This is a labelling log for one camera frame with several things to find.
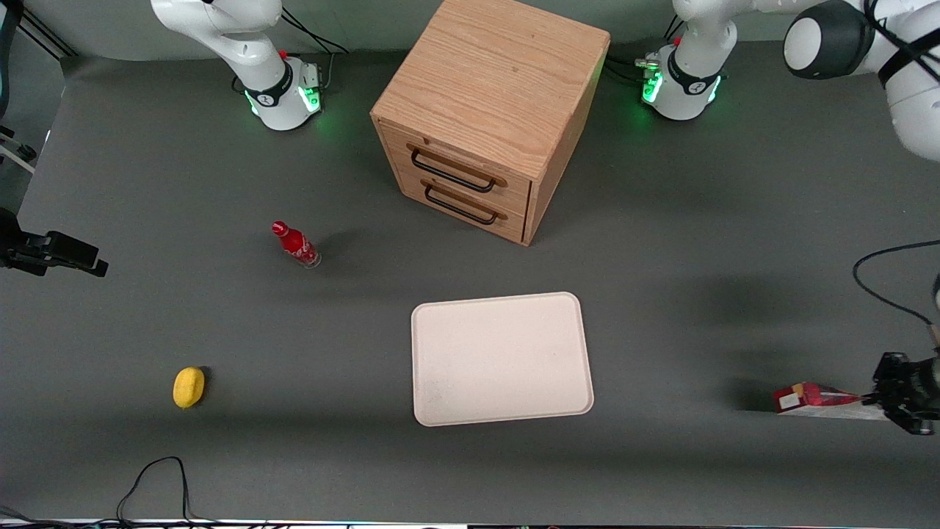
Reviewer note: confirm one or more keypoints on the yellow lemon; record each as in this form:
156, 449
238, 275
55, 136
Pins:
188, 387

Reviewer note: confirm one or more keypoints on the wooden drawer cabinet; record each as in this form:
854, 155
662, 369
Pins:
499, 73

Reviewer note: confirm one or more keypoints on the red cookie box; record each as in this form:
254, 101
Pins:
808, 397

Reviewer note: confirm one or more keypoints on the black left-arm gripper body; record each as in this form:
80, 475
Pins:
913, 391

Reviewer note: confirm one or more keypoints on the red cola bottle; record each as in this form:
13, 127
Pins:
295, 244

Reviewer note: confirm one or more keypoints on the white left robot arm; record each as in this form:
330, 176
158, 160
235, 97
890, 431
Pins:
910, 88

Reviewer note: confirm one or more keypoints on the black clamp-mounted device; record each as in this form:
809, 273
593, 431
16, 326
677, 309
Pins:
59, 253

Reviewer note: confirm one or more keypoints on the white caster foot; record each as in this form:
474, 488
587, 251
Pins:
16, 150

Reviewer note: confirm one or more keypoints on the white rectangular tray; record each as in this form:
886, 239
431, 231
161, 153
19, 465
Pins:
499, 360

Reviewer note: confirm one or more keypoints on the wooden drawer front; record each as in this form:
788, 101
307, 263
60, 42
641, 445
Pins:
411, 187
514, 192

